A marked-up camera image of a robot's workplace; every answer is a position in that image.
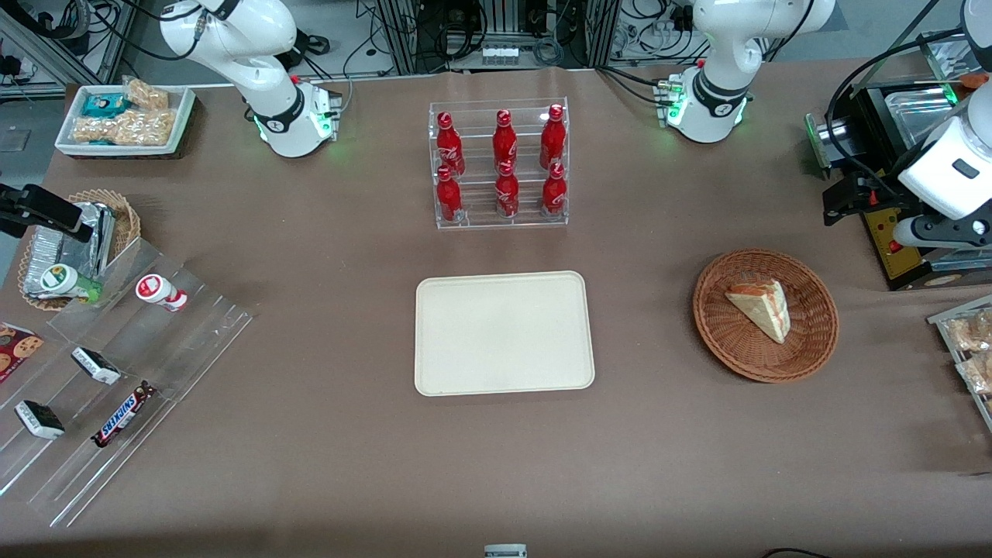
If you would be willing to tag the metal bread tray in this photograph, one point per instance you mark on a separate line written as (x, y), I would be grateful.
(942, 325)

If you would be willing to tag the white labelled device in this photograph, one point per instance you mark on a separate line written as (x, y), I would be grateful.
(505, 552)

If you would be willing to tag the orange food item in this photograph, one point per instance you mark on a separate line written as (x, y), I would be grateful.
(974, 80)

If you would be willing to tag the beige rectangular tray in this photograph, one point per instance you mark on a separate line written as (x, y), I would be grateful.
(504, 333)

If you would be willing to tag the triangular sandwich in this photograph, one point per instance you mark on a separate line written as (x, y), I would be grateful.
(763, 310)

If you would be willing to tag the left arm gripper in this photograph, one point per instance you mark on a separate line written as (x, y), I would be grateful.
(883, 198)

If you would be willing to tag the clear acrylic stepped shelf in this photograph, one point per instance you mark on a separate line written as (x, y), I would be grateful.
(178, 341)

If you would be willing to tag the round brown wicker basket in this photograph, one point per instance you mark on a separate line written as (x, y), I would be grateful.
(806, 341)

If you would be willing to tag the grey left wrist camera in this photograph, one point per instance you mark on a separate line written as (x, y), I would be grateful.
(938, 230)

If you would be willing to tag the large puffed rice snack pack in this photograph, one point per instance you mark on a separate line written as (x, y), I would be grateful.
(128, 128)

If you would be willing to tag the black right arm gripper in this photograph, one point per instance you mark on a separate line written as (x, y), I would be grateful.
(31, 208)

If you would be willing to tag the metal food pan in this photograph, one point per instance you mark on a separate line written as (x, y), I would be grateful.
(918, 116)

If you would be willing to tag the clear acrylic bottle rack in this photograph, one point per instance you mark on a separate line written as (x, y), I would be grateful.
(480, 221)

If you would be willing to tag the black food warmer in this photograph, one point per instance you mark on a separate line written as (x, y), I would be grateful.
(899, 263)

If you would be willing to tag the green label yogurt bottle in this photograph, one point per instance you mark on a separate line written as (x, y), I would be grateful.
(62, 280)

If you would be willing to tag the red label yogurt bottle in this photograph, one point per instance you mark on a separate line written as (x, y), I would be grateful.
(155, 290)

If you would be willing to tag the black white chocolate bar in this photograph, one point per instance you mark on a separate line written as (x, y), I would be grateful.
(96, 366)
(40, 419)

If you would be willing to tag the white rectangular snack tray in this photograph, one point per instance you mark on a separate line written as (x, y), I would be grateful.
(184, 116)

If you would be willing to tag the teal snack pack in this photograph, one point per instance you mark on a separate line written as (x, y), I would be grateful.
(103, 105)

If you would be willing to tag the silver foil wrapped package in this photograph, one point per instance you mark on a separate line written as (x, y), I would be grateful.
(66, 248)

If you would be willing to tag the white power strip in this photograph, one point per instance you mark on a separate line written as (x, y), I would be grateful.
(500, 56)

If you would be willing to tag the light tan wicker basket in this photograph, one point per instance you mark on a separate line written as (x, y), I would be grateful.
(128, 217)

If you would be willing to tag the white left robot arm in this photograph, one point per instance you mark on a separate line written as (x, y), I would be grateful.
(721, 46)

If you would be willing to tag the red cookie pack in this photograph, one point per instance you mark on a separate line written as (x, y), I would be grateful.
(17, 350)

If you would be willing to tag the Snickers bar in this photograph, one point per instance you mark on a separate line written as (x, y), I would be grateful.
(124, 415)

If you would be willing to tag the red cola bottle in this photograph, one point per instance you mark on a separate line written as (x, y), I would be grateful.
(554, 192)
(508, 194)
(448, 198)
(552, 139)
(449, 147)
(504, 143)

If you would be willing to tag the wrapped bread pack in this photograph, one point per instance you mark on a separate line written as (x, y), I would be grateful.
(973, 333)
(978, 373)

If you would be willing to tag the small puffed rice snack pack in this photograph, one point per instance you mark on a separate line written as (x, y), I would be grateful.
(147, 94)

